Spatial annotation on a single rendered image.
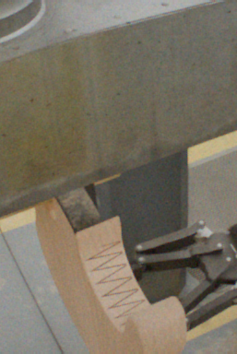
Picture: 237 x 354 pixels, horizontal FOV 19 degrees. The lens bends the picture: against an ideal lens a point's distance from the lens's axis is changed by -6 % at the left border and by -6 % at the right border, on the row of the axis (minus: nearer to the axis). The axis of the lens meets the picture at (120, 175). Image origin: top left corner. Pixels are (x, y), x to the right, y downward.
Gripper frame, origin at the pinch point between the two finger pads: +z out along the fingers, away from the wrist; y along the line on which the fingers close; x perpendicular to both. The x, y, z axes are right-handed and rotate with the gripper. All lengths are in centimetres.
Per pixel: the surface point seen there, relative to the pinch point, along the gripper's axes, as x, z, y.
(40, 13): 44.4, 5.0, 0.9
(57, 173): 32.7, 6.8, -5.0
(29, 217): -121, -13, 114
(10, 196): 32.3, 11.0, -5.1
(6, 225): -121, -4, 114
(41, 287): -118, -5, 82
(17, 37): 44.5, 7.6, -1.3
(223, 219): -118, -72, 80
